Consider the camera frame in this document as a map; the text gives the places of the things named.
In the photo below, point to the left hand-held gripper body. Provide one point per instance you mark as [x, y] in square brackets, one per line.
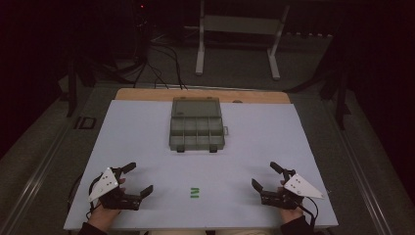
[106, 184]

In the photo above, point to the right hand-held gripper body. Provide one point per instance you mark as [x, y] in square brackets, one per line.
[301, 187]

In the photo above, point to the small green piece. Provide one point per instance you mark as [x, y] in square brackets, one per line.
[194, 192]
[194, 189]
[194, 196]

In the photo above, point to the clear plastic compartment box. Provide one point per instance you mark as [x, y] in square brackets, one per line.
[195, 130]

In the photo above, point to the person's right hand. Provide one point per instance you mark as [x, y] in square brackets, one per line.
[290, 215]

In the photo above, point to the person's left hand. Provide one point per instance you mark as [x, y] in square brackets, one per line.
[103, 218]

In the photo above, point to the white table board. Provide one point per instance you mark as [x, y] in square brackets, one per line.
[228, 169]

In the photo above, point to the black stand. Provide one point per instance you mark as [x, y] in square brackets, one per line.
[71, 91]
[339, 94]

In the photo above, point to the white metal stand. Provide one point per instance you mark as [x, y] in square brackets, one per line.
[241, 24]

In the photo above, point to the metal floor rail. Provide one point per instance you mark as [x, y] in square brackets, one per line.
[32, 186]
[362, 182]

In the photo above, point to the black floor bracket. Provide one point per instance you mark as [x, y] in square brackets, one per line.
[85, 122]

